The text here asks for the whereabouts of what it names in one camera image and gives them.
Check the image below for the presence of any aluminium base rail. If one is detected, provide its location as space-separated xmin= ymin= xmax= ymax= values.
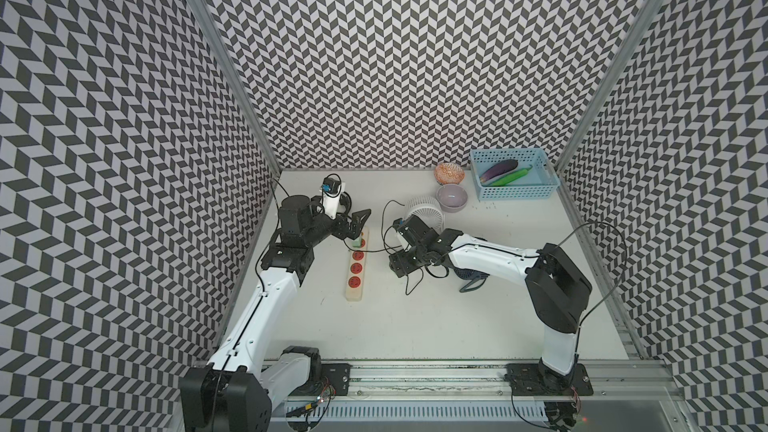
xmin=269 ymin=359 xmax=698 ymax=431

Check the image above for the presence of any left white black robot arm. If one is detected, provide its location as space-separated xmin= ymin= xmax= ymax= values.
xmin=179 ymin=192 xmax=371 ymax=431

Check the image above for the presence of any purple toy eggplant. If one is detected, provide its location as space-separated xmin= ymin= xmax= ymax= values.
xmin=479 ymin=159 xmax=519 ymax=184

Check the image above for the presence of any black cable of white fan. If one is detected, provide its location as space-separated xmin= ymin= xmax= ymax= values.
xmin=380 ymin=200 xmax=424 ymax=298

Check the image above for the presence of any black mounting plate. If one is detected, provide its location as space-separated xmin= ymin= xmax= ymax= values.
xmin=504 ymin=362 xmax=594 ymax=397
xmin=312 ymin=362 xmax=352 ymax=397

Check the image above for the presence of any green toy cucumber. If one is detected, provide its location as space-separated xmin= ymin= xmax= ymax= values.
xmin=486 ymin=167 xmax=531 ymax=187

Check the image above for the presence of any lilac bowl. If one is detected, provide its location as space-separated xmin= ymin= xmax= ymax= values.
xmin=436 ymin=184 xmax=469 ymax=213

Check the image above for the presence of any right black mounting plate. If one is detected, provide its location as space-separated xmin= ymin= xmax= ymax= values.
xmin=504 ymin=362 xmax=594 ymax=397

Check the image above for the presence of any beige red power strip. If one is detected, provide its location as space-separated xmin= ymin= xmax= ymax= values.
xmin=344 ymin=227 xmax=369 ymax=302

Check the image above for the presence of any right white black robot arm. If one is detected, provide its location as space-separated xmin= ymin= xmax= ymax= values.
xmin=389 ymin=215 xmax=593 ymax=379

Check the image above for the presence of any light blue plastic basket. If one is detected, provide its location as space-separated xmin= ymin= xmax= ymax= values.
xmin=470 ymin=148 xmax=561 ymax=201

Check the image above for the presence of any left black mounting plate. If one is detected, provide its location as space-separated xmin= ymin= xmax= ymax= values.
xmin=312 ymin=362 xmax=352 ymax=397

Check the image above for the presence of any white desk fan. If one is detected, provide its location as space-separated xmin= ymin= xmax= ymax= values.
xmin=403 ymin=195 xmax=445 ymax=234

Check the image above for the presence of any navy blue desk fan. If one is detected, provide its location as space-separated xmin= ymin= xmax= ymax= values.
xmin=453 ymin=268 xmax=489 ymax=293

